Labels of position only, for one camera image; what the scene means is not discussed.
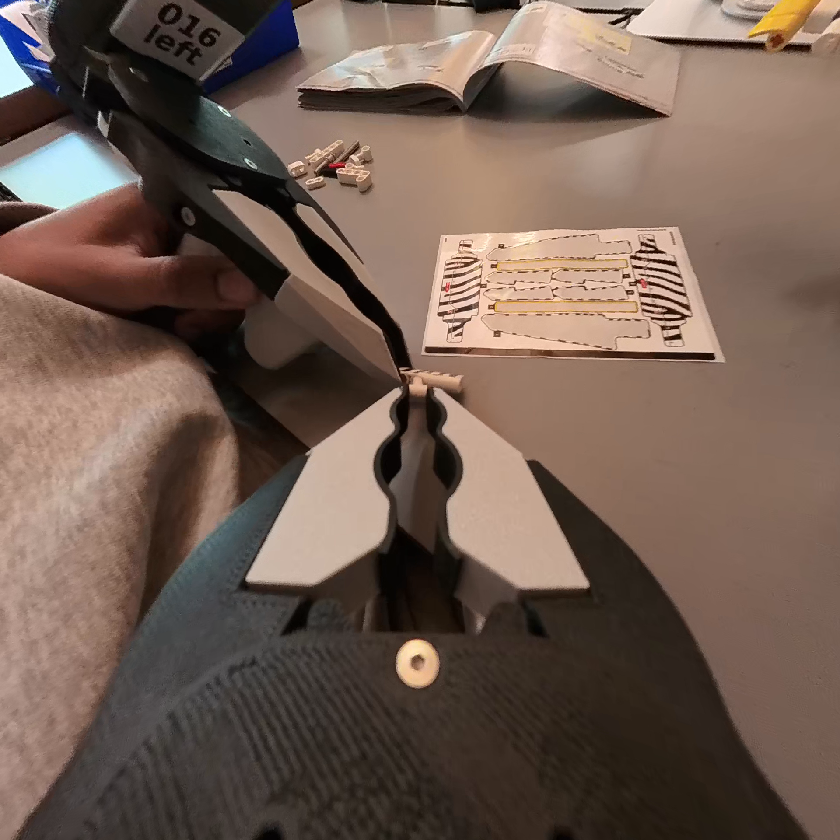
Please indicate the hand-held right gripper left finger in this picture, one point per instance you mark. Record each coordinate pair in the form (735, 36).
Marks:
(328, 518)

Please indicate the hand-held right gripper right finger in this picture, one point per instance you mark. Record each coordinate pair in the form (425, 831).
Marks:
(518, 525)

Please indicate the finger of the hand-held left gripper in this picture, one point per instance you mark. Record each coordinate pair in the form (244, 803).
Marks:
(256, 229)
(367, 289)

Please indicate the white striped lego piece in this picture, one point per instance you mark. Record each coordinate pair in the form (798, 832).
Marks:
(439, 379)

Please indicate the zebra print sticker sheet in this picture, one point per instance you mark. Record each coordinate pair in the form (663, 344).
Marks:
(564, 328)

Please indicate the lego instruction booklet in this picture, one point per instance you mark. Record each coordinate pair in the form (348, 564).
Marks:
(590, 65)

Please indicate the pile of small lego pieces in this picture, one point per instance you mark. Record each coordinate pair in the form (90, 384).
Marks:
(354, 172)

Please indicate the white yellow lego model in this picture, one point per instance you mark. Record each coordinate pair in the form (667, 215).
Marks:
(781, 23)

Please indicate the person's left hand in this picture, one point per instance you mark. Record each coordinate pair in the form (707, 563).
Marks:
(98, 262)

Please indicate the blue plastic bin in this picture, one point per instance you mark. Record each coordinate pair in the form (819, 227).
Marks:
(269, 39)

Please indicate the person's grey sweater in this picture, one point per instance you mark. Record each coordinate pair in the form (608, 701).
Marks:
(98, 492)

